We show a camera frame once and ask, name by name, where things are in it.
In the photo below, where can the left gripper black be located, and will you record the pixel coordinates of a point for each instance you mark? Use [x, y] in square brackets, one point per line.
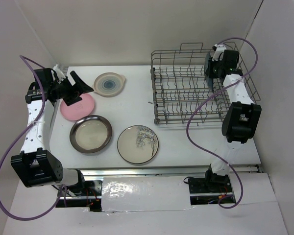
[75, 92]

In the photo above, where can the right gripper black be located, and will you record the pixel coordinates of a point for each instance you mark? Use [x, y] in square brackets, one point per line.
[209, 71]

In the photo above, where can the blue floral plate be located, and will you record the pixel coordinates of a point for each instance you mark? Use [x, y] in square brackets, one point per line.
[208, 71]

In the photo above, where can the beige bowl blue rings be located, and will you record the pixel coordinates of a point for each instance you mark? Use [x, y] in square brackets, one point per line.
[110, 84]

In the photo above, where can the cream plate with tree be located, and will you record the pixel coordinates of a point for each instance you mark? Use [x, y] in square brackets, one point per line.
[137, 144]

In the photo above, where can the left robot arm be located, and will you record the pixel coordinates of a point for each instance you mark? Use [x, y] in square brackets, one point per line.
[35, 164]

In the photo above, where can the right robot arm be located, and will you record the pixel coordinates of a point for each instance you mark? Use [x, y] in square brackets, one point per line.
[240, 122]

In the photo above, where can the pink plate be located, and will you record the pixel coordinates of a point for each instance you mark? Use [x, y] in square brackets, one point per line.
[78, 110]

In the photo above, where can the brown rimmed cream plate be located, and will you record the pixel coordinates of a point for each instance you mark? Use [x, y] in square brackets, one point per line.
[91, 134]

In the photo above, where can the white sheet front cover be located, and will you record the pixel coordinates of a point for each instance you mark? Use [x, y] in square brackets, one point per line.
[145, 194]

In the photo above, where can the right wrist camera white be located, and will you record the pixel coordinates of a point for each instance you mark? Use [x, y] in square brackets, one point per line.
[218, 50]

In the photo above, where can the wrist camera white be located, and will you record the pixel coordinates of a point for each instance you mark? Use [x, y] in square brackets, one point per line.
[218, 50]
[58, 75]

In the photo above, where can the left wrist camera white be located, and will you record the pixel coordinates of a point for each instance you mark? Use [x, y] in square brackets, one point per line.
[58, 75]

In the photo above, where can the grey wire dish rack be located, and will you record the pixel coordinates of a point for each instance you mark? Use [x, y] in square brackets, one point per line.
[179, 86]

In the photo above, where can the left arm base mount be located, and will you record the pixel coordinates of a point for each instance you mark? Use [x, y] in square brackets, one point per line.
[85, 194]

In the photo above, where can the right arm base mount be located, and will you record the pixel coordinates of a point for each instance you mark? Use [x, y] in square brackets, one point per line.
[210, 189]

